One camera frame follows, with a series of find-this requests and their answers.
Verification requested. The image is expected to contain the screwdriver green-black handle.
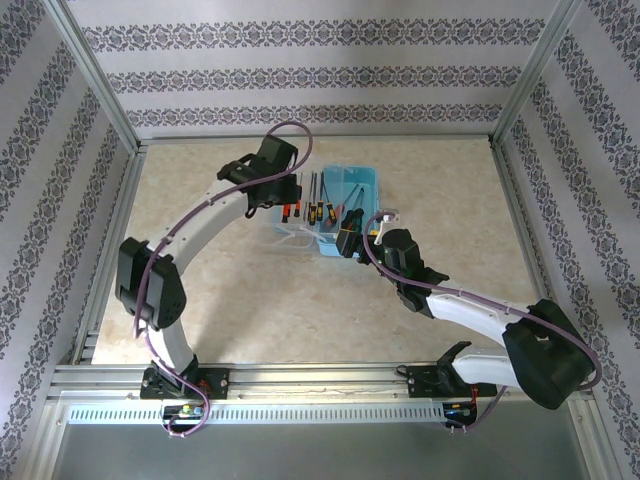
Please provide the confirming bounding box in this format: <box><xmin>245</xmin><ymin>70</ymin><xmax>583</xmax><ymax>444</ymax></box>
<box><xmin>347</xmin><ymin>183</ymin><xmax>368</xmax><ymax>235</ymax></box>

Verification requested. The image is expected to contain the large screwdriver orange-black handle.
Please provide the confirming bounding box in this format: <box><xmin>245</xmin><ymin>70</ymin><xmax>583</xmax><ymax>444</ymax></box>
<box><xmin>335</xmin><ymin>184</ymin><xmax>362</xmax><ymax>236</ymax></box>

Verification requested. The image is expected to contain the blue plastic tool box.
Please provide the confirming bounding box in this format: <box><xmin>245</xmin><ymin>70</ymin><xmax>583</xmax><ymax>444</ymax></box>
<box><xmin>313</xmin><ymin>163</ymin><xmax>380</xmax><ymax>260</ymax></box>

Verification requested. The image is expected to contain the clear plastic tool box lid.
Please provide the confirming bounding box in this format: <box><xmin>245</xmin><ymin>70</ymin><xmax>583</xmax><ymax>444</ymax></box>
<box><xmin>262</xmin><ymin>169</ymin><xmax>321</xmax><ymax>254</ymax></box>

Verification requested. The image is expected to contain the small controller board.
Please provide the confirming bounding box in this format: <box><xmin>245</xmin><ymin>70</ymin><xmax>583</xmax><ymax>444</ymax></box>
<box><xmin>163</xmin><ymin>403</ymin><xmax>205</xmax><ymax>420</ymax></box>
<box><xmin>443</xmin><ymin>399</ymin><xmax>477</xmax><ymax>419</ymax></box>

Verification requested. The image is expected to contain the grey metal sheet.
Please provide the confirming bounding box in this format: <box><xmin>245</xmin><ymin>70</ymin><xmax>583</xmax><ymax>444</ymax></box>
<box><xmin>49</xmin><ymin>424</ymin><xmax>589</xmax><ymax>480</ymax></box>

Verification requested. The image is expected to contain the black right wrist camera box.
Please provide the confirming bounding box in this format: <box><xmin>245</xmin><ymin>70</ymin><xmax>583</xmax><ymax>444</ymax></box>
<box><xmin>334</xmin><ymin>228</ymin><xmax>362</xmax><ymax>260</ymax></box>

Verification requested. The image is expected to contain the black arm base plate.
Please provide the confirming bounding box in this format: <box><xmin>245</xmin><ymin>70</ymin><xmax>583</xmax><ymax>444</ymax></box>
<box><xmin>405</xmin><ymin>363</ymin><xmax>500</xmax><ymax>400</ymax></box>
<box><xmin>140</xmin><ymin>366</ymin><xmax>232</xmax><ymax>401</ymax></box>

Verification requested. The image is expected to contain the aluminium mounting rail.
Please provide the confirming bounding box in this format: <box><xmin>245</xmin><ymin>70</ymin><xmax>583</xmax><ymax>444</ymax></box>
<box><xmin>47</xmin><ymin>362</ymin><xmax>594</xmax><ymax>401</ymax></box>

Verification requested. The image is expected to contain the white slotted cable duct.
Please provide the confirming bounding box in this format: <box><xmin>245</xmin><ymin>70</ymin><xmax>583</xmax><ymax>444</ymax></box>
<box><xmin>66</xmin><ymin>402</ymin><xmax>448</xmax><ymax>426</ymax></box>

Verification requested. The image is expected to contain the aluminium frame post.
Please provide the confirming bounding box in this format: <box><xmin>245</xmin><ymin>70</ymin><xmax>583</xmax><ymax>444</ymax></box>
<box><xmin>492</xmin><ymin>0</ymin><xmax>591</xmax><ymax>151</ymax></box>
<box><xmin>42</xmin><ymin>0</ymin><xmax>142</xmax><ymax>154</ymax></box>

